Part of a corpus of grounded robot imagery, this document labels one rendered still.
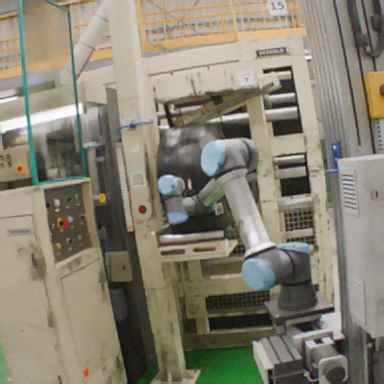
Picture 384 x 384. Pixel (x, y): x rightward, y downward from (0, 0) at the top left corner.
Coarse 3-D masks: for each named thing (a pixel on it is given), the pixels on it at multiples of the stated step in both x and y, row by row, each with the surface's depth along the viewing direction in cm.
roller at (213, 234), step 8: (184, 232) 267; (192, 232) 265; (200, 232) 264; (208, 232) 262; (216, 232) 261; (224, 232) 260; (160, 240) 268; (168, 240) 267; (176, 240) 266; (184, 240) 265; (192, 240) 265
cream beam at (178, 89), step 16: (160, 80) 296; (176, 80) 293; (192, 80) 292; (208, 80) 289; (224, 80) 287; (256, 80) 283; (160, 96) 296; (176, 96) 294; (192, 96) 293; (208, 96) 300
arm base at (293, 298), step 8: (288, 288) 174; (296, 288) 173; (304, 288) 173; (312, 288) 175; (280, 296) 177; (288, 296) 175; (296, 296) 172; (304, 296) 172; (312, 296) 175; (280, 304) 176; (288, 304) 173; (296, 304) 172; (304, 304) 172; (312, 304) 173
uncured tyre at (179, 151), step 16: (176, 128) 268; (192, 128) 262; (208, 128) 261; (160, 144) 263; (176, 144) 256; (192, 144) 253; (160, 160) 255; (176, 160) 251; (192, 160) 249; (160, 176) 254; (192, 176) 248; (208, 176) 247; (160, 192) 256; (224, 208) 258; (176, 224) 261; (192, 224) 259; (208, 224) 259; (224, 224) 264
